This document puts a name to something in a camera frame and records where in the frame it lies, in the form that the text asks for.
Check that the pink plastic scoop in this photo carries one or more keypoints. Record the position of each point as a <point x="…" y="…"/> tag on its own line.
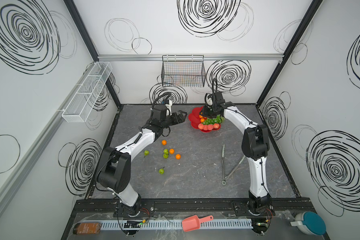
<point x="194" y="222"/>

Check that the brown bottle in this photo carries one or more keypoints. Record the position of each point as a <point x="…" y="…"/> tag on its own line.
<point x="86" y="228"/>

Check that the green fake grape bunch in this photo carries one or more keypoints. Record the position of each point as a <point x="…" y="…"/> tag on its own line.
<point x="211" y="121"/>

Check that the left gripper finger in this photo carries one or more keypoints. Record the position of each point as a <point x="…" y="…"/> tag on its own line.
<point x="182" y="117"/>
<point x="180" y="112"/>

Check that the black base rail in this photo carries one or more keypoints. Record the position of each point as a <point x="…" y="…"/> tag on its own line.
<point x="237" y="206"/>

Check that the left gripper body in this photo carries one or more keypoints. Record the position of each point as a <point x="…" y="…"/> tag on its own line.
<point x="174" y="118"/>

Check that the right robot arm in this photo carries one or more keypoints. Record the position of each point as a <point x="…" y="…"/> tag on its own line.
<point x="255" y="147"/>

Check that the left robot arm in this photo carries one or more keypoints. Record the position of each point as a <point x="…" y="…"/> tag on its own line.
<point x="115" y="174"/>

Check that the metal kitchen tongs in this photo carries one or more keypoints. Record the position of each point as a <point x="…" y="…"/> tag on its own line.
<point x="224" y="162"/>

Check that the white wire shelf basket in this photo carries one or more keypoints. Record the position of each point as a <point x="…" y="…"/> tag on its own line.
<point x="85" y="97"/>

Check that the red flower-shaped fruit bowl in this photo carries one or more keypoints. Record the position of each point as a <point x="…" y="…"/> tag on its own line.
<point x="195" y="120"/>

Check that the white slotted cable duct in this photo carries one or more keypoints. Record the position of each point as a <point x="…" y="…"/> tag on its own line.
<point x="218" y="224"/>

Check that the green pear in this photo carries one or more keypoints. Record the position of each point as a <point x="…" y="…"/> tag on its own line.
<point x="146" y="153"/>

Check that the black wire basket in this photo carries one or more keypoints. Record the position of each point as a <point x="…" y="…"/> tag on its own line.
<point x="183" y="71"/>

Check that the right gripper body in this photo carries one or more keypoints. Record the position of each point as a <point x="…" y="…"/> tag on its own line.
<point x="208" y="111"/>

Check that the teal and white container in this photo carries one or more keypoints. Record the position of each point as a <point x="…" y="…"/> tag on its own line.
<point x="309" y="223"/>

